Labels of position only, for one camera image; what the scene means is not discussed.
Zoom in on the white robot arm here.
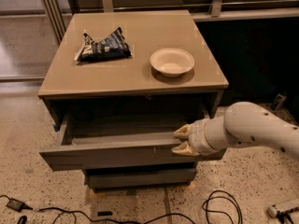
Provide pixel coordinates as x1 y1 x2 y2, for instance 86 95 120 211
172 102 299 160

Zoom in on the white power strip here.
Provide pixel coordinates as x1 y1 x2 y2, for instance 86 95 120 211
266 198 299 218

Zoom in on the black floor cable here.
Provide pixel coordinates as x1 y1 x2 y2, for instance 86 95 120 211
0 189 243 224

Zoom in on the black power adapter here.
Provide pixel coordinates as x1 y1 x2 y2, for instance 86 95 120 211
7 198 32 212

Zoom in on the grey top drawer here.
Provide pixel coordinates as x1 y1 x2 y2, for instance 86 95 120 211
38 107 227 172

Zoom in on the grey drawer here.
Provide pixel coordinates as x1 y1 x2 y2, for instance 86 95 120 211
38 107 227 172
87 168 197 189

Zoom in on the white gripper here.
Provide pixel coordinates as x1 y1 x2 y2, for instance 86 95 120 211
171 119 228 156

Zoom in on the grey drawer cabinet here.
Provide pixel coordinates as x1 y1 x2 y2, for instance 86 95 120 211
38 10 228 182

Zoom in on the dark blue chip bag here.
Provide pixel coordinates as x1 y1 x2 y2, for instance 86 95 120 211
75 27 131 63

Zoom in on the white paper bowl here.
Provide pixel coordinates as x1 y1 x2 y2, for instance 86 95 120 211
150 49 194 77

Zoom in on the dark object by wall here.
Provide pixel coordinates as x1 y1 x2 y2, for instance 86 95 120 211
270 92 287 111

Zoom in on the grey bottom drawer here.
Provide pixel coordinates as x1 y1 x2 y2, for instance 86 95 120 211
87 168 197 189

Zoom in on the small black floor object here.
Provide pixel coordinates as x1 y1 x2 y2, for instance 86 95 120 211
97 211 113 217

